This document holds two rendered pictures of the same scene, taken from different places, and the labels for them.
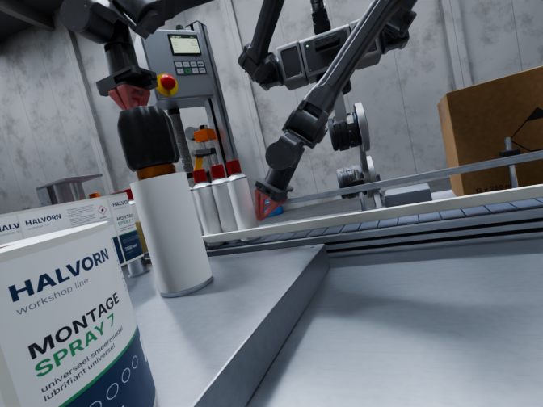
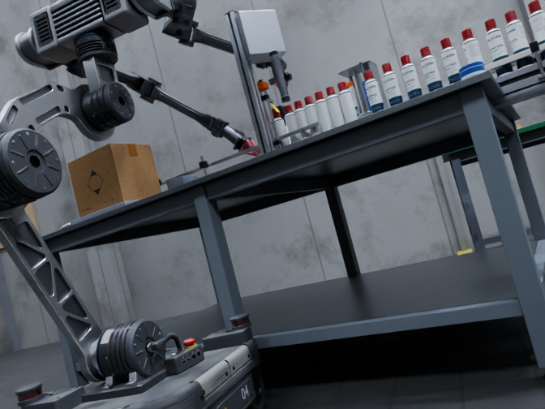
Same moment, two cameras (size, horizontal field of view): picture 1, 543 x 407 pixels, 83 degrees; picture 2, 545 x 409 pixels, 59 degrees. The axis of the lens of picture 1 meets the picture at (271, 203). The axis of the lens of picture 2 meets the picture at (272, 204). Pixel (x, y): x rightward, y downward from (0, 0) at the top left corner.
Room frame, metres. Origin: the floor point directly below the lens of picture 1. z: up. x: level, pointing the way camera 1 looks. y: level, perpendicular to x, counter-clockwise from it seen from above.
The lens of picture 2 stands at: (2.90, 0.23, 0.55)
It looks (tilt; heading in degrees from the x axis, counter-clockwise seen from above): 4 degrees up; 185
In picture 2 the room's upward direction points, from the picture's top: 15 degrees counter-clockwise
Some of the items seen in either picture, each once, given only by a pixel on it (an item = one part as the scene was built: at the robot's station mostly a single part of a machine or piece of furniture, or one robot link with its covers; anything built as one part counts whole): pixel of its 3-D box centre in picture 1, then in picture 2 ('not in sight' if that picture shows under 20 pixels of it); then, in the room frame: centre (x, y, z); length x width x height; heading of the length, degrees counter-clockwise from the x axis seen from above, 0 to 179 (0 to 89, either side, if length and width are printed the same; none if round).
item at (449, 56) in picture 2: not in sight; (452, 66); (1.13, 0.83, 0.98); 0.05 x 0.05 x 0.20
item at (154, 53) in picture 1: (175, 70); (258, 37); (0.92, 0.18, 1.38); 0.17 x 0.10 x 0.19; 120
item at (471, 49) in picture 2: not in sight; (474, 58); (1.16, 0.90, 0.98); 0.05 x 0.05 x 0.20
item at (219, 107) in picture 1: (223, 139); (251, 89); (0.94, 0.10, 1.17); 0.04 x 0.04 x 0.67; 65
